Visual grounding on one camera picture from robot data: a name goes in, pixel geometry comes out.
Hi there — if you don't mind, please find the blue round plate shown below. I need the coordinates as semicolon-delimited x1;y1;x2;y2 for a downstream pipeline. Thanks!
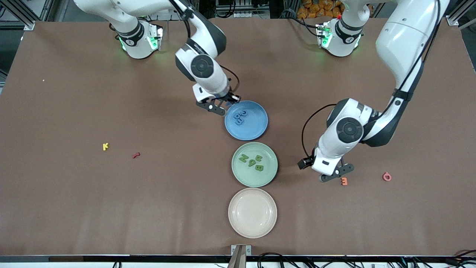
224;100;268;141

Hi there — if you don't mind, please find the green round plate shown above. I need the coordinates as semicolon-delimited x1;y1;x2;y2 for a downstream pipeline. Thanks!
231;142;278;188

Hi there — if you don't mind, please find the beige round plate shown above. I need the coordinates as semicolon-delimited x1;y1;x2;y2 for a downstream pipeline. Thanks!
228;188;277;239

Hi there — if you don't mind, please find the metal equipment rack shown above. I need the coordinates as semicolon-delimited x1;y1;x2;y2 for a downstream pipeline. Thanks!
215;0;271;19

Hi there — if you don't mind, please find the orange bag pile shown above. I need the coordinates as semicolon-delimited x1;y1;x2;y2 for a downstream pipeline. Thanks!
296;0;344;19

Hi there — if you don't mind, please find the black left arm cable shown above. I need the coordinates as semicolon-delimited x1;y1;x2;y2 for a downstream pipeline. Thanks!
300;0;441;160

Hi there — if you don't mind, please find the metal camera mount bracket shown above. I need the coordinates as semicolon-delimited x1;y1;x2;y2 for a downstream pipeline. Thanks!
231;244;252;268

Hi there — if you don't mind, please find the aluminium frame profile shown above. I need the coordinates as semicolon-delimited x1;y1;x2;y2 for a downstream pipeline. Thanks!
446;0;476;27
0;0;36;31

